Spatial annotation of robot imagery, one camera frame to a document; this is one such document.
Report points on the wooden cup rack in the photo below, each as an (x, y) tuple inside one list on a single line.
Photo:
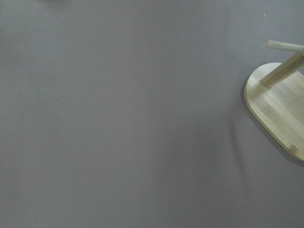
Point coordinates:
[(274, 94)]

